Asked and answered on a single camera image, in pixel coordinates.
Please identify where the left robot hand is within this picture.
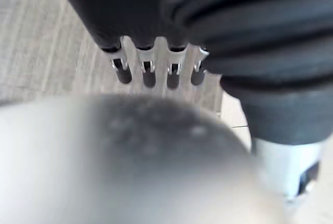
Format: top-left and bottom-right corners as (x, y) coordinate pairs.
(50, 0), (333, 201)

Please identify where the silver robot body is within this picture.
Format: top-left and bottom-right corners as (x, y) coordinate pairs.
(0, 93), (287, 224)

